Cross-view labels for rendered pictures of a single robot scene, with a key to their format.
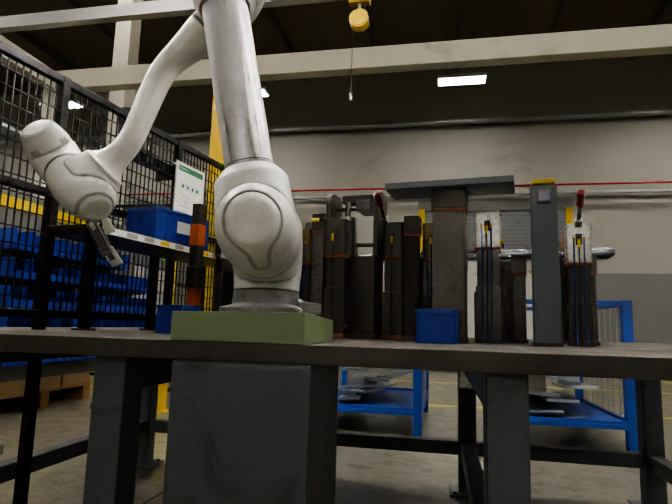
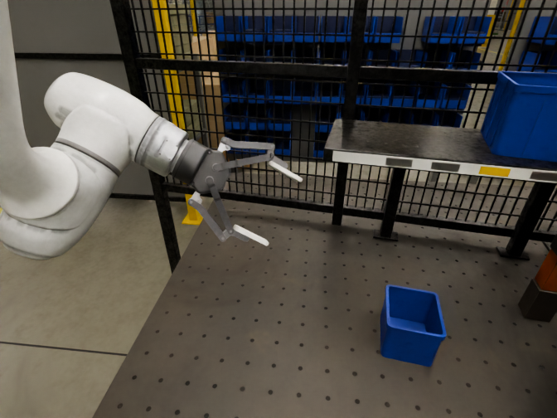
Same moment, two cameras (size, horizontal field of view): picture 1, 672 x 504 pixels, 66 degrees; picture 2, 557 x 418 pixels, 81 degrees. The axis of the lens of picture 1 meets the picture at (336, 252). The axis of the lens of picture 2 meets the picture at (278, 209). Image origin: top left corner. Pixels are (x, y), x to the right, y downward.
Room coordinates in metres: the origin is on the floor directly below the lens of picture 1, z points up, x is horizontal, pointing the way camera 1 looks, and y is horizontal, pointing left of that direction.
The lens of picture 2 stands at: (1.41, 0.11, 1.27)
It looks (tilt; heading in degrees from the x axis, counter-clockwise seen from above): 31 degrees down; 85
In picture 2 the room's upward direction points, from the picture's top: straight up
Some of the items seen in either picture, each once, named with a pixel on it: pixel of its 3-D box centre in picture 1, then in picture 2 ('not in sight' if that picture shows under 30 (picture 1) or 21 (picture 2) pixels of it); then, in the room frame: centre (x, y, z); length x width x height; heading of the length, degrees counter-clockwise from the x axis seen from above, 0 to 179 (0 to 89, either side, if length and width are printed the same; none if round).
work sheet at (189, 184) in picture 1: (187, 199); not in sight; (2.35, 0.69, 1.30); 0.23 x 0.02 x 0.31; 160
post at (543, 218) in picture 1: (545, 265); not in sight; (1.43, -0.58, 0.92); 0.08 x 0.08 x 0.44; 70
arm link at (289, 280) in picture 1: (268, 245); not in sight; (1.22, 0.16, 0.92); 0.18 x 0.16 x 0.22; 2
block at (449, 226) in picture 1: (449, 265); not in sight; (1.52, -0.34, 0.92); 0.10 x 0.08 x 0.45; 70
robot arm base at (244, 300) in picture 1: (274, 304); not in sight; (1.22, 0.14, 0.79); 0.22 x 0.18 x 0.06; 89
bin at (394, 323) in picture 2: (178, 319); (409, 324); (1.71, 0.51, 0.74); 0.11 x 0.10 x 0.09; 70
